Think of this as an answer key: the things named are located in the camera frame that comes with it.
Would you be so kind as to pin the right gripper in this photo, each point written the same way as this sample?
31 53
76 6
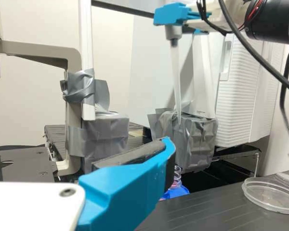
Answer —
215 18

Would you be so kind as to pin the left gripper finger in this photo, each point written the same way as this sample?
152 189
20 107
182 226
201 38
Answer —
125 187

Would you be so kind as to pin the pipette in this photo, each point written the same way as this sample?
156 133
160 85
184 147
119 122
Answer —
176 72

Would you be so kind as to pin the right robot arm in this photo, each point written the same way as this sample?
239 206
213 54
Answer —
272 19

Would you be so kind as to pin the red liquid bottle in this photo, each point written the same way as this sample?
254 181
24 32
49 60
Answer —
178 190

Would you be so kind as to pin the grey taped block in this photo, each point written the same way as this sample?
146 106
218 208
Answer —
195 144
103 139

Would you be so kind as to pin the white incubator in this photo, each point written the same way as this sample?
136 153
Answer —
245 96

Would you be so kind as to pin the white pipette stand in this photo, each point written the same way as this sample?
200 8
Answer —
86 60

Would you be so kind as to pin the petri dish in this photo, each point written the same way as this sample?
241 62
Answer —
269 195

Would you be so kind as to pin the cream microscope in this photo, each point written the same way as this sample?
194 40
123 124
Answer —
31 50

